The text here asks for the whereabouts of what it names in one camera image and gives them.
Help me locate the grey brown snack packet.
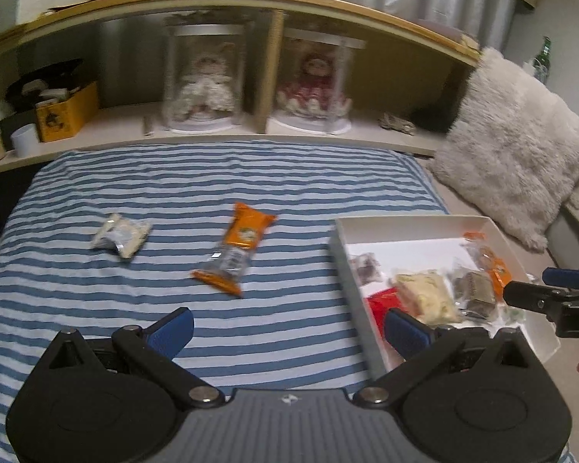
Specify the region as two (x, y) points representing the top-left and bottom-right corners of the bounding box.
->
(451, 270), (500, 321)

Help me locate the beige snack packet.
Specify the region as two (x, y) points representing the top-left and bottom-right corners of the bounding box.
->
(392, 270), (464, 326)

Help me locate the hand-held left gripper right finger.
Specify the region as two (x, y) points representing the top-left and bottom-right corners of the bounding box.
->
(353, 308), (534, 409)

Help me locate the wooden headboard shelf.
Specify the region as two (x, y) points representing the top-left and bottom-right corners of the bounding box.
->
(0, 0), (483, 177)

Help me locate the yellow box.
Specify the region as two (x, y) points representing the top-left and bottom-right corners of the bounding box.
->
(35, 82), (100, 143)

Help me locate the doll in white dress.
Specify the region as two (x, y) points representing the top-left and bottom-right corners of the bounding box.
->
(161, 12), (249, 133)

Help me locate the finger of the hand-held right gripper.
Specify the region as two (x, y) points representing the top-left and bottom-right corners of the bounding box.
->
(542, 266), (579, 291)
(504, 281), (567, 314)

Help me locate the blue white striped blanket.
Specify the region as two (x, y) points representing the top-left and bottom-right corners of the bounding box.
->
(0, 141), (452, 463)

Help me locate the white cardboard box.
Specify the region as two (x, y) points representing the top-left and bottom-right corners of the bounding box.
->
(329, 215), (560, 382)

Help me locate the orange snack packet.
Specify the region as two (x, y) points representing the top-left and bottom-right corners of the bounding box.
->
(191, 201), (277, 298)
(463, 230), (515, 300)

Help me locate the white fluffy pillow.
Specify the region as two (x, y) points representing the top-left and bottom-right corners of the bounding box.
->
(427, 47), (579, 252)

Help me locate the doll in red dress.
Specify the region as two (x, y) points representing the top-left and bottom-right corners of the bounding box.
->
(267, 26), (367, 136)
(276, 48), (353, 119)

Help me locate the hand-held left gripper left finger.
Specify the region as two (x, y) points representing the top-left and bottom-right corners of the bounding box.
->
(43, 306), (225, 410)

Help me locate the black bag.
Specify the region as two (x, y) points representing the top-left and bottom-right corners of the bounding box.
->
(5, 59), (84, 107)

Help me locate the red snack packet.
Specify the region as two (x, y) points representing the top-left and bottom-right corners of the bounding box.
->
(367, 287), (406, 343)

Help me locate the dark snack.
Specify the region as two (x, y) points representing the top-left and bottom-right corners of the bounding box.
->
(348, 252), (383, 286)

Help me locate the clear green candy wrapper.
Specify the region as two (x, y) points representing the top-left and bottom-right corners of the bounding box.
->
(499, 306), (527, 326)

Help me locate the doll in cream dress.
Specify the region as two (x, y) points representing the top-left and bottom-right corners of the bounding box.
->
(176, 43), (237, 121)

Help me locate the white cup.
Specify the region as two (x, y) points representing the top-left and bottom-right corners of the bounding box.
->
(10, 124), (40, 157)

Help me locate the green glass bottle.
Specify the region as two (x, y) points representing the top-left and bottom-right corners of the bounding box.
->
(531, 36), (553, 83)

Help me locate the cream silver snack packet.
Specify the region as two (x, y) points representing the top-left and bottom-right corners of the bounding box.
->
(93, 213), (152, 260)

